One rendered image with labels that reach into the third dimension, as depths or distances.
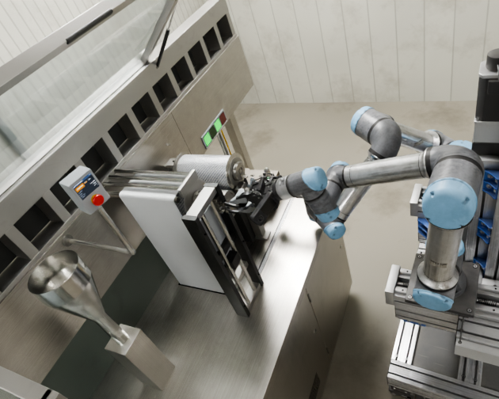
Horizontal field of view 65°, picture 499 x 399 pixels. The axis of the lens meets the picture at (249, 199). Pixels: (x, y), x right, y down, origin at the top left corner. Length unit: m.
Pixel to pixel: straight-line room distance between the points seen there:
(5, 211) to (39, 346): 0.44
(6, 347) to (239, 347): 0.72
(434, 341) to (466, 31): 2.49
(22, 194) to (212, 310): 0.79
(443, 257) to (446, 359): 1.00
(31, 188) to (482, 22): 3.32
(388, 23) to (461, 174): 2.85
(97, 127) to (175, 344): 0.84
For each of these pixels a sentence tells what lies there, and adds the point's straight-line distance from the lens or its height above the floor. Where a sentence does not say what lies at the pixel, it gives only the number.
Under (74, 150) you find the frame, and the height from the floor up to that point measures 1.61.
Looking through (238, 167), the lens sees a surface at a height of 1.27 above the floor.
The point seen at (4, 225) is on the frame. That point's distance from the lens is 1.31.
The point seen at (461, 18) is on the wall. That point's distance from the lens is 3.74.
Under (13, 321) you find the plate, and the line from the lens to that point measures 1.39.
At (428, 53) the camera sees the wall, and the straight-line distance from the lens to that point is 3.88.
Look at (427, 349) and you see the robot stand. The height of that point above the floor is 0.21.
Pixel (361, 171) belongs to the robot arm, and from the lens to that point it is 1.27.
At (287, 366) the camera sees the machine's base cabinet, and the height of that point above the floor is 0.70.
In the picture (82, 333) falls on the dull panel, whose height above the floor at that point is 1.11.
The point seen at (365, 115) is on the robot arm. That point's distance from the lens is 1.57.
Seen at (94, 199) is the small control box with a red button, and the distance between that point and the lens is 1.05.
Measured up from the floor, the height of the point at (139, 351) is 1.12.
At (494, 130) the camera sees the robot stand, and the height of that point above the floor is 1.35.
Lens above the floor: 2.16
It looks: 40 degrees down
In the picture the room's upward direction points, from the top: 22 degrees counter-clockwise
